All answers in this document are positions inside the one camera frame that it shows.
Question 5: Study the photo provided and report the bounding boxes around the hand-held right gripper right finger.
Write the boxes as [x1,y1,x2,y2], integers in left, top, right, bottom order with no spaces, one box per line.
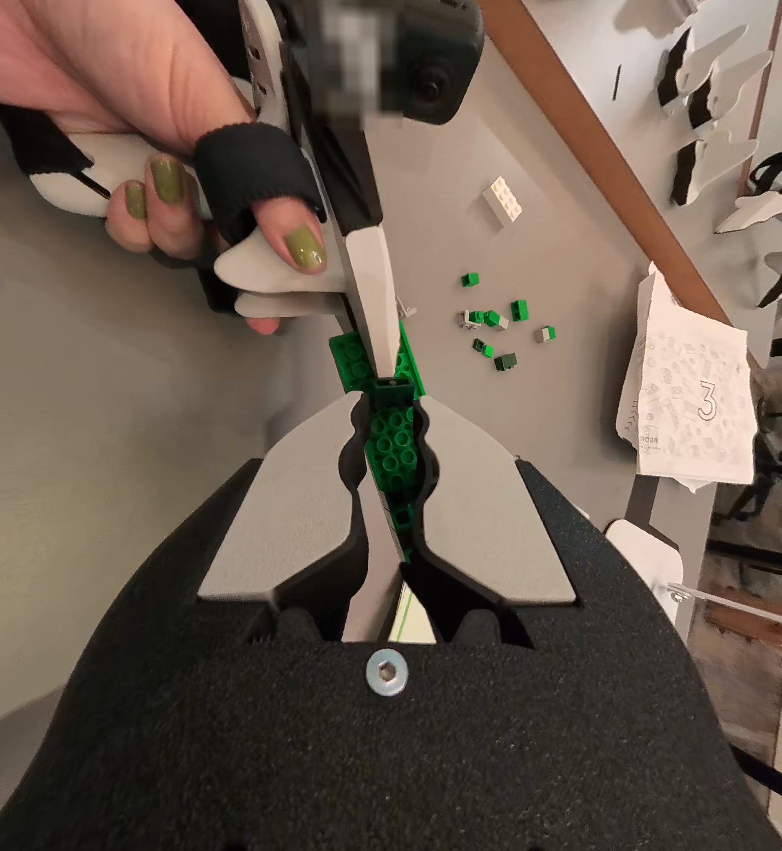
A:
[414,396,578,607]

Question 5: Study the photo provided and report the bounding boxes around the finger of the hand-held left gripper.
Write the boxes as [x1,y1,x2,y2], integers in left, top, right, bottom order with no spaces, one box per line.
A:
[346,225,400,380]

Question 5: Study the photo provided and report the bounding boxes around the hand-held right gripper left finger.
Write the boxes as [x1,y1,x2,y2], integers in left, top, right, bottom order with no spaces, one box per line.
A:
[197,391,370,606]

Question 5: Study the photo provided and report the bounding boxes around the small dark green brick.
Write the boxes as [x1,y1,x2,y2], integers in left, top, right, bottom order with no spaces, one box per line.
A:
[372,376,415,410]

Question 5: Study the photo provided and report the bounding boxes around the green studded brick plate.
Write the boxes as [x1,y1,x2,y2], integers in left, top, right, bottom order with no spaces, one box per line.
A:
[328,319,440,566]

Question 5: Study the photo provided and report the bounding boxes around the grey desk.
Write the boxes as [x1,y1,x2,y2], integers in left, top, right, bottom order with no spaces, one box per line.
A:
[0,33,717,732]

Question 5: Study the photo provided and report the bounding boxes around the person's left hand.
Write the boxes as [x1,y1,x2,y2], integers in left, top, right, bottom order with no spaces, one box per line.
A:
[0,0,329,335]

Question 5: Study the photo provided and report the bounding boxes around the brick instruction booklet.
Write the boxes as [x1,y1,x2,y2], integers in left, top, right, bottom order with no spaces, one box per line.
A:
[391,578,437,644]

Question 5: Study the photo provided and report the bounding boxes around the grey table with wooden edge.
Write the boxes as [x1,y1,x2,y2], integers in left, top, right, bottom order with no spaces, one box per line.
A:
[477,0,782,373]

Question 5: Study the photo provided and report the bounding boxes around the scattered small green bricks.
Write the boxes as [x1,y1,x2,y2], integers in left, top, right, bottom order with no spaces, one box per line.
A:
[456,270,559,373]

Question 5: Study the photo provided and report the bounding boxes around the white studded brick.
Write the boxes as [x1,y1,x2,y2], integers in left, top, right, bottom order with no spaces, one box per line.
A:
[482,176,525,230]

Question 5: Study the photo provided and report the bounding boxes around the white tablet stand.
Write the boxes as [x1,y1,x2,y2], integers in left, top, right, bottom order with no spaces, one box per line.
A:
[603,519,782,632]

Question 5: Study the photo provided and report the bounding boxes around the white printed paper bag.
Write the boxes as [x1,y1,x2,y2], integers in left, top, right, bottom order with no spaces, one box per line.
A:
[617,262,757,493]

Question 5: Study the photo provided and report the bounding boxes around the row of white grip parts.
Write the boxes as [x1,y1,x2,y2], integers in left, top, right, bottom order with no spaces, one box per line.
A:
[613,0,782,310]

